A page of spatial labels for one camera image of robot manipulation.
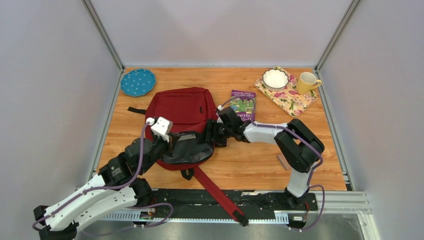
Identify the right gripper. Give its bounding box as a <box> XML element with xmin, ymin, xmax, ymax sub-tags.
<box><xmin>199</xmin><ymin>118</ymin><xmax>234</xmax><ymax>148</ymax></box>

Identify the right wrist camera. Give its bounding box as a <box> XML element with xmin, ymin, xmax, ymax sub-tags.
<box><xmin>215</xmin><ymin>105</ymin><xmax>224</xmax><ymax>123</ymax></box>

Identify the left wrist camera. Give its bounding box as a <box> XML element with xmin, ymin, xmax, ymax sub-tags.
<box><xmin>146</xmin><ymin>116</ymin><xmax>173</xmax><ymax>143</ymax></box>

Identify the blue polka dot plate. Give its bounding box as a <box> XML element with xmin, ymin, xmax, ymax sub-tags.
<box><xmin>120</xmin><ymin>68</ymin><xmax>156</xmax><ymax>97</ymax></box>

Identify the red student backpack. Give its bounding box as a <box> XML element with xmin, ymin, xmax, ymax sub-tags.
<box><xmin>128</xmin><ymin>87</ymin><xmax>249</xmax><ymax>227</ymax></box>

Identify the white scalloped bowl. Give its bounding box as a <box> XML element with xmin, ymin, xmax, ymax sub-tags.
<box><xmin>262</xmin><ymin>69</ymin><xmax>289</xmax><ymax>92</ymax></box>

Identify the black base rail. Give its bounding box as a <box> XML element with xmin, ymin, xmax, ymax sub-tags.
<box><xmin>150</xmin><ymin>188</ymin><xmax>320</xmax><ymax>224</ymax></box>

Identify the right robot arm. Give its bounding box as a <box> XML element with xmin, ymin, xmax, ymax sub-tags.
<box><xmin>204</xmin><ymin>107</ymin><xmax>325</xmax><ymax>210</ymax></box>

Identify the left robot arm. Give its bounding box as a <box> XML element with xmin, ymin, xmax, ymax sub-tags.
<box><xmin>32</xmin><ymin>133</ymin><xmax>180</xmax><ymax>240</ymax></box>

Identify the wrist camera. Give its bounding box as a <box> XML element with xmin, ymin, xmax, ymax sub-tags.
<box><xmin>215</xmin><ymin>105</ymin><xmax>224</xmax><ymax>123</ymax></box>
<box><xmin>146</xmin><ymin>116</ymin><xmax>173</xmax><ymax>143</ymax></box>

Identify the yellow mug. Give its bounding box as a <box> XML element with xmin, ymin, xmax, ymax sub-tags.
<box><xmin>295</xmin><ymin>72</ymin><xmax>322</xmax><ymax>95</ymax></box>

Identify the purple treehouse book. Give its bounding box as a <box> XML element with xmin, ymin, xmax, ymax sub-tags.
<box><xmin>229</xmin><ymin>89</ymin><xmax>256</xmax><ymax>121</ymax></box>

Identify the floral rectangular tray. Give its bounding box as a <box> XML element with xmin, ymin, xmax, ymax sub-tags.
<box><xmin>254</xmin><ymin>66</ymin><xmax>320</xmax><ymax>117</ymax></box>

